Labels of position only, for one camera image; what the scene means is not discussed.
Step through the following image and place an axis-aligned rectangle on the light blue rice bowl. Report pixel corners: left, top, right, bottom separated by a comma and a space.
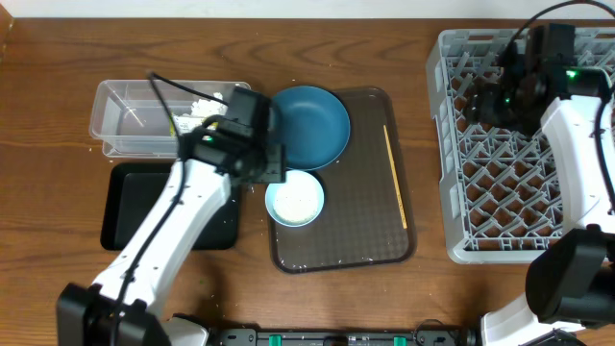
265, 170, 325, 228

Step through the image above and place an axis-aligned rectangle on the white tissue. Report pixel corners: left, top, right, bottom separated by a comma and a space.
190, 92, 228, 118

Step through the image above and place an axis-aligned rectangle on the dark blue plate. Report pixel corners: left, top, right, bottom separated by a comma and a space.
272, 86, 351, 171

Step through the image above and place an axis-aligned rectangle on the yellow snack wrapper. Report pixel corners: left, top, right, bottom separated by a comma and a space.
169, 114, 206, 137

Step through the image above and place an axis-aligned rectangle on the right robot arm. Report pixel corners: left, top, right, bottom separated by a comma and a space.
463, 24, 614, 345

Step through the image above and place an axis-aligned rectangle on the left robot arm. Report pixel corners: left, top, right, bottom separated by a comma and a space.
56, 87, 285, 345

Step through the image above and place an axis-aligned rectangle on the grey dishwasher rack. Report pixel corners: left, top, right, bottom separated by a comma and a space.
425, 26, 615, 265

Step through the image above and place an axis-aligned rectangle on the brown serving tray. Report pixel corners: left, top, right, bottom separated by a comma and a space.
269, 86, 417, 274

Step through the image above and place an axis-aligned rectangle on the clear plastic bin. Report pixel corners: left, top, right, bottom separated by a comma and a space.
89, 80, 250, 159

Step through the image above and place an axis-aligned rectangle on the black tray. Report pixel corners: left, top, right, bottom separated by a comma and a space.
100, 161, 241, 251

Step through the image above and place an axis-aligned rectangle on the wooden chopstick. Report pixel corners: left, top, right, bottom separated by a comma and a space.
382, 125, 407, 230

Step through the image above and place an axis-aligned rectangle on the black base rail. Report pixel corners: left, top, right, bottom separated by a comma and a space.
206, 326, 481, 346

